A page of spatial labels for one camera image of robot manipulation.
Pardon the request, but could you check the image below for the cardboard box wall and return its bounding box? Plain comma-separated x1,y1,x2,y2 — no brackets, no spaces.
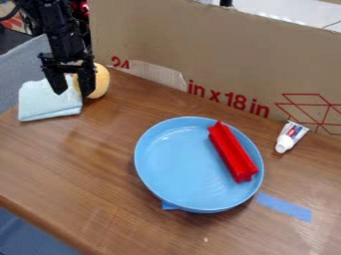
89,0,341,139

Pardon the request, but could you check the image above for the red plastic block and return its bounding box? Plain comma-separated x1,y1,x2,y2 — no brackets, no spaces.
208,122,258,183

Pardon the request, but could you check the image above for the light blue folded cloth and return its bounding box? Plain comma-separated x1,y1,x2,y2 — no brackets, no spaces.
19,75,83,122

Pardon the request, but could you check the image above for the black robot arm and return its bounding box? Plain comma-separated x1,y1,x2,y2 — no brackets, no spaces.
16,0,97,97

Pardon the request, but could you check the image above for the blue plate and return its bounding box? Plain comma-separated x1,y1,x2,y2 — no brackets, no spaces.
135,117,265,213

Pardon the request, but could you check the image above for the small toothpaste tube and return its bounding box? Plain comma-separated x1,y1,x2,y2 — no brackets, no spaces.
275,121,309,153

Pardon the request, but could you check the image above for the blue tape strip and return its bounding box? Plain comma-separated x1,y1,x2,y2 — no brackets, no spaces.
256,192,313,222

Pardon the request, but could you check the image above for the yellow ball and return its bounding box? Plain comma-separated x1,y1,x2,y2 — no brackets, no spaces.
73,63,111,100

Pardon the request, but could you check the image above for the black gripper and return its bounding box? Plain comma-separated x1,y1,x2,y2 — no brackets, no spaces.
38,53,97,97

